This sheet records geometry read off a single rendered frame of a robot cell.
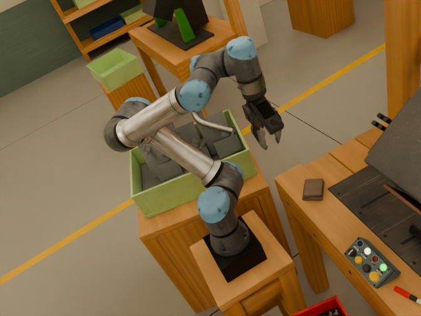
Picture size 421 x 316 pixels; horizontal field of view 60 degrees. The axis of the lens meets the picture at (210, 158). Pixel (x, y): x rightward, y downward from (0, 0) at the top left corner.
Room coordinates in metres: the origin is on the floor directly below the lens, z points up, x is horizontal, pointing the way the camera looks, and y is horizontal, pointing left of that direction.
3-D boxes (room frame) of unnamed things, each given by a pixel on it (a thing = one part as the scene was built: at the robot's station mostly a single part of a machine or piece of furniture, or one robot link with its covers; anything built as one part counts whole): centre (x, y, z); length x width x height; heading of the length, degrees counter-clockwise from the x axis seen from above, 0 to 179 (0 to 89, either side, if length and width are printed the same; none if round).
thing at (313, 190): (1.00, -0.33, 0.91); 0.10 x 0.08 x 0.03; 147
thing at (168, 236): (1.52, 0.12, 0.39); 0.68 x 0.52 x 0.79; 86
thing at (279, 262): (0.91, 0.06, 0.83); 0.32 x 0.32 x 0.04; 8
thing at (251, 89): (0.92, -0.19, 1.51); 0.08 x 0.08 x 0.05
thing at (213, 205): (0.92, 0.05, 1.11); 0.13 x 0.12 x 0.14; 147
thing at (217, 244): (0.91, 0.06, 0.99); 0.15 x 0.15 x 0.10
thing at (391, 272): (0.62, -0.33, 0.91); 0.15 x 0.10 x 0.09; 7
